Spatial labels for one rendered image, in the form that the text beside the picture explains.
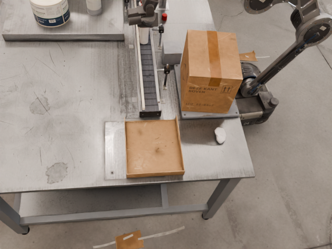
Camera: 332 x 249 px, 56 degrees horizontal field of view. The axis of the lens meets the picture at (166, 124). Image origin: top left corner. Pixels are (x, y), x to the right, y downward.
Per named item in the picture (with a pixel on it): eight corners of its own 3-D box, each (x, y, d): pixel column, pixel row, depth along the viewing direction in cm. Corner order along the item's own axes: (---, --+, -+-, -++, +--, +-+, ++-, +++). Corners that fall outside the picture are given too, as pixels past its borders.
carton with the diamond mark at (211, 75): (180, 66, 175) (187, 28, 152) (222, 69, 177) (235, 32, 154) (181, 111, 159) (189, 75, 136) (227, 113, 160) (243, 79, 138)
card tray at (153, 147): (124, 121, 155) (124, 116, 151) (176, 119, 158) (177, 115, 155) (126, 178, 139) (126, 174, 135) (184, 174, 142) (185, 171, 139)
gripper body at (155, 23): (136, 13, 151) (137, 10, 144) (157, 13, 153) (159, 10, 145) (137, 27, 152) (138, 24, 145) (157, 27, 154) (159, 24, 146)
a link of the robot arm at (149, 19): (156, 20, 140) (154, 7, 139) (142, 22, 140) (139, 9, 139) (155, 23, 147) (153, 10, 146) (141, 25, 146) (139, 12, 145)
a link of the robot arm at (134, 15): (154, 5, 133) (150, -8, 137) (127, 9, 132) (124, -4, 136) (154, 27, 143) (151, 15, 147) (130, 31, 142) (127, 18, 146)
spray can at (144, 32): (139, 38, 180) (139, 8, 162) (147, 38, 180) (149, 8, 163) (139, 45, 177) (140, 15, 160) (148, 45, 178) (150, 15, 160)
